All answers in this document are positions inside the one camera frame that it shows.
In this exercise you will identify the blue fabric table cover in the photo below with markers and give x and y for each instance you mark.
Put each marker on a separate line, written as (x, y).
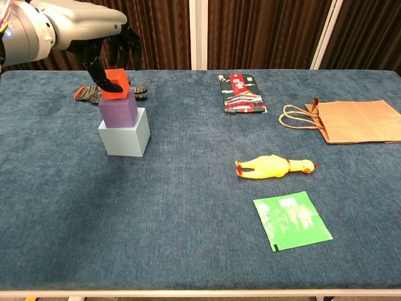
(200, 251)

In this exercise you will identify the orange cube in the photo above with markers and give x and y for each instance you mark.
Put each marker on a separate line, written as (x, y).
(119, 76)

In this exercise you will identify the brown paper bag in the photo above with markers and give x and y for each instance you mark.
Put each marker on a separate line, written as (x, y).
(357, 122)

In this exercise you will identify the yellow rubber chicken toy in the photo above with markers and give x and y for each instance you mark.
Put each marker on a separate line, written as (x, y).
(266, 167)

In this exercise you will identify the light blue cube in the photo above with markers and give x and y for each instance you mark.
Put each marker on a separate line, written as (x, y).
(122, 141)

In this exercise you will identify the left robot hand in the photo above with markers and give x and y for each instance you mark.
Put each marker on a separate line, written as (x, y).
(84, 22)

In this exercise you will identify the grey knit work glove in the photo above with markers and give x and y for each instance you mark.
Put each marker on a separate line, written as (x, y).
(87, 94)

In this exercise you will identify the purple cube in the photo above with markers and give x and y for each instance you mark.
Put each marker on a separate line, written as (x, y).
(117, 113)

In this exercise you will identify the dark brown curtain panel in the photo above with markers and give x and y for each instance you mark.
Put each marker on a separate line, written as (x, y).
(369, 31)
(59, 62)
(166, 31)
(266, 31)

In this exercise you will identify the white partition post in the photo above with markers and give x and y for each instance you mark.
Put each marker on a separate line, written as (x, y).
(327, 31)
(198, 31)

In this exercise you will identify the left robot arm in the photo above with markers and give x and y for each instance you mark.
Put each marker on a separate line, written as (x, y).
(25, 37)

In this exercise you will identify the green foil sachet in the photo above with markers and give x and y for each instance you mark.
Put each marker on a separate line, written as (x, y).
(291, 222)

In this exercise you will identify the red patterned packet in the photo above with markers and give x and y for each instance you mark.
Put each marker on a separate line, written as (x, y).
(242, 94)

